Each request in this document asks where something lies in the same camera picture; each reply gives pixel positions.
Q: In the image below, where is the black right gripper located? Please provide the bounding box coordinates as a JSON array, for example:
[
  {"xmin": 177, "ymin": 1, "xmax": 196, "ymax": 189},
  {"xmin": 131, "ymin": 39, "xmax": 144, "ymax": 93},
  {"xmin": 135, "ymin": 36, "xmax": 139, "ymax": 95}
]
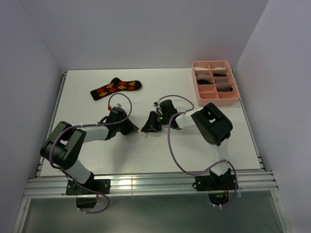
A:
[{"xmin": 141, "ymin": 111, "xmax": 170, "ymax": 133}]

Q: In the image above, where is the black orange argyle sock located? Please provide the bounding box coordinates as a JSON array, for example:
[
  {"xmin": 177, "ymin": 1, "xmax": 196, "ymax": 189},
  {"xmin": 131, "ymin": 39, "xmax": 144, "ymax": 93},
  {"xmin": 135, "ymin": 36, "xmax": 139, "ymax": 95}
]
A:
[{"xmin": 90, "ymin": 77, "xmax": 142, "ymax": 100}]

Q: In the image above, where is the black white-striped sock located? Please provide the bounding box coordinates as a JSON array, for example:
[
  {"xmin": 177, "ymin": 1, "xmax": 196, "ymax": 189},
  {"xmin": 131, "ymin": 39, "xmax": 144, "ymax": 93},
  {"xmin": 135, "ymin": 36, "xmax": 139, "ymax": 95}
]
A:
[{"xmin": 217, "ymin": 87, "xmax": 233, "ymax": 92}]

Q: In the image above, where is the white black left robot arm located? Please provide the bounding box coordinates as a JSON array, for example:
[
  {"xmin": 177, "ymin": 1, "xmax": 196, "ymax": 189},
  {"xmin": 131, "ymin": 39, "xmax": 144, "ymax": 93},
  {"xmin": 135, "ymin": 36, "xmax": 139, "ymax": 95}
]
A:
[{"xmin": 40, "ymin": 107, "xmax": 138, "ymax": 194}]

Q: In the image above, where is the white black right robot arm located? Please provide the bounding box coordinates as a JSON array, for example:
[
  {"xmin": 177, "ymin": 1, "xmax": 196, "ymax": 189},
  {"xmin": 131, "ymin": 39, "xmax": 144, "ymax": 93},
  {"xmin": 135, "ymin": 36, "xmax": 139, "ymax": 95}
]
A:
[{"xmin": 141, "ymin": 100, "xmax": 233, "ymax": 189}]

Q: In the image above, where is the black rolled sock in tray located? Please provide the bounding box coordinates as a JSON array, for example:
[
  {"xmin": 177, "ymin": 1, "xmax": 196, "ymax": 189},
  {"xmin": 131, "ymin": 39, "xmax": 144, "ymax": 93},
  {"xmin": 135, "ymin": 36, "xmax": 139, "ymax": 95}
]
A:
[{"xmin": 197, "ymin": 79, "xmax": 212, "ymax": 85}]

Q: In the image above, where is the white rolled sock in tray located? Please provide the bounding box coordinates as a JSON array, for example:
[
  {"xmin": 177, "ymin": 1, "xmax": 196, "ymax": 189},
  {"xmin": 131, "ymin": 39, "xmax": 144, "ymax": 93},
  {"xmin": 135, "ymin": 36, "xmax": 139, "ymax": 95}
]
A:
[{"xmin": 193, "ymin": 67, "xmax": 210, "ymax": 72}]

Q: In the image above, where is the pink compartment organizer tray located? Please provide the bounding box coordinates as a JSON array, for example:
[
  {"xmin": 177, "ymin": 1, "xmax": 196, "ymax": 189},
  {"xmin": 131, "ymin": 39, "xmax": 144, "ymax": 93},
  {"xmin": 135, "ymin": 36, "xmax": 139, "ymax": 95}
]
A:
[{"xmin": 191, "ymin": 60, "xmax": 240, "ymax": 107}]

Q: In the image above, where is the grey rolled sock in tray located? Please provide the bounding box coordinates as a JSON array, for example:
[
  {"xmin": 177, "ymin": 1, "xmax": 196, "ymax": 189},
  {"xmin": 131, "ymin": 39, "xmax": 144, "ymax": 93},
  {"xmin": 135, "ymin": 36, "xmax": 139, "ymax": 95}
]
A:
[{"xmin": 215, "ymin": 81, "xmax": 231, "ymax": 85}]

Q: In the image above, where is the striped white sock in tray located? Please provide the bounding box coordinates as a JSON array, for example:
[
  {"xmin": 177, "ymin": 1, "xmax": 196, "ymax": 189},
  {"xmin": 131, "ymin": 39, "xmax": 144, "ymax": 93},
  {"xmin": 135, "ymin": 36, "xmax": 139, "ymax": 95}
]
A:
[{"xmin": 211, "ymin": 66, "xmax": 226, "ymax": 71}]

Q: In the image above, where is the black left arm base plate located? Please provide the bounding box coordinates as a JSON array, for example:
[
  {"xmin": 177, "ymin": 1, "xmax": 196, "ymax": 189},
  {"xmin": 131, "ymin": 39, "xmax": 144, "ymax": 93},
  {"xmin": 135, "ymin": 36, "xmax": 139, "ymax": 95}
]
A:
[{"xmin": 66, "ymin": 179, "xmax": 111, "ymax": 196}]

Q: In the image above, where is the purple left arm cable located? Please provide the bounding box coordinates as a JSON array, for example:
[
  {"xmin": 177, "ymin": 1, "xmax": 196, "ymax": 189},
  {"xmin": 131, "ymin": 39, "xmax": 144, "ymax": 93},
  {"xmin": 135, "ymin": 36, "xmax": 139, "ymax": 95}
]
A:
[{"xmin": 48, "ymin": 93, "xmax": 133, "ymax": 214}]

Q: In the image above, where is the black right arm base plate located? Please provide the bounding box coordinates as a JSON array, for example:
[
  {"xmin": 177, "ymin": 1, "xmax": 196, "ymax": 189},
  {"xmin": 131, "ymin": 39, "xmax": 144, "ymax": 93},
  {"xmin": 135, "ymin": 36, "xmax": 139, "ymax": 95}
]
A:
[{"xmin": 193, "ymin": 174, "xmax": 238, "ymax": 191}]

